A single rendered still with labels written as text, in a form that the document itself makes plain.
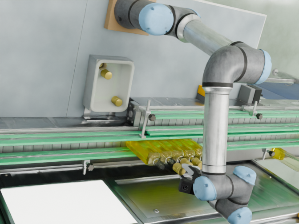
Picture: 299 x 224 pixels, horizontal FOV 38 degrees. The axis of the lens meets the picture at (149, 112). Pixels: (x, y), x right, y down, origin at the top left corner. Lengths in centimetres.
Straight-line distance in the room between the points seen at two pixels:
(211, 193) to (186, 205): 41
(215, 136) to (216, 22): 91
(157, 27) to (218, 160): 57
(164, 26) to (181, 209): 70
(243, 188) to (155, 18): 68
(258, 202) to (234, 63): 84
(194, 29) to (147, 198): 67
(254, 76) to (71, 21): 76
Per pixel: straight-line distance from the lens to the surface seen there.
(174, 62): 206
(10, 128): 172
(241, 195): 147
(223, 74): 134
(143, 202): 171
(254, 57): 143
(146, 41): 195
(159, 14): 165
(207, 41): 158
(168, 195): 180
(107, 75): 184
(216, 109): 135
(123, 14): 177
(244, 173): 145
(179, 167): 171
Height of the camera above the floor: 241
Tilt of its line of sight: 53 degrees down
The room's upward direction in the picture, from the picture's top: 126 degrees clockwise
